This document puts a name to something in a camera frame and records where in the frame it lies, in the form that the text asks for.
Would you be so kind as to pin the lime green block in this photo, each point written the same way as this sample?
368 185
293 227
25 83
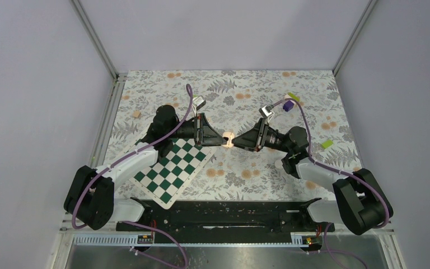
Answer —
326 144
293 96

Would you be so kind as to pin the lime green block right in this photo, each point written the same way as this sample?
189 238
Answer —
326 144

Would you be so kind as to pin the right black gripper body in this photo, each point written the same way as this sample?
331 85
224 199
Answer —
275 140

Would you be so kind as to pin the floral patterned table mat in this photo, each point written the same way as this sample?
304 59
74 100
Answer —
233 100

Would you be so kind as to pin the lime green block far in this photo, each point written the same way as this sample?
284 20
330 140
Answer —
293 96

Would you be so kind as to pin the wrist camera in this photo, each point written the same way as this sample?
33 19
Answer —
267 112
198 103

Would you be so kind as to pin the tan wooden block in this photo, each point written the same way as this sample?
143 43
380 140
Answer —
136 114

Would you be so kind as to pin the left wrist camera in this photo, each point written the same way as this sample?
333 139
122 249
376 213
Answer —
198 103

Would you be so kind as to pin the beige earbud charging case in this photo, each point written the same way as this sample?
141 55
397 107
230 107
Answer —
228 137

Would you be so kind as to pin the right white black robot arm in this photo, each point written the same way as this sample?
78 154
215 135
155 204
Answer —
360 204

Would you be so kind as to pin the green white chessboard mat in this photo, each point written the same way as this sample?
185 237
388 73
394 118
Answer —
165 181

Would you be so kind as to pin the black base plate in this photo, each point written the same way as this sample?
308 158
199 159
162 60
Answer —
232 222

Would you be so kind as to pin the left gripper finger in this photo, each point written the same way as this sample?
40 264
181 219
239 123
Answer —
213 141
207 132

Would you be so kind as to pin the purple block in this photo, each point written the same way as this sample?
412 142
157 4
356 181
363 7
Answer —
288 105

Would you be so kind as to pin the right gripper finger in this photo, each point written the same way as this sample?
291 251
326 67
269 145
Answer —
250 137
249 146

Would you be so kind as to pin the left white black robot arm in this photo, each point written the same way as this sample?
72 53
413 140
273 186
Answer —
90 199

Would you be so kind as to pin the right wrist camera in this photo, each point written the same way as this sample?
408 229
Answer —
267 112

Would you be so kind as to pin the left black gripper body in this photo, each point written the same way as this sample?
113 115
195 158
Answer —
186 130

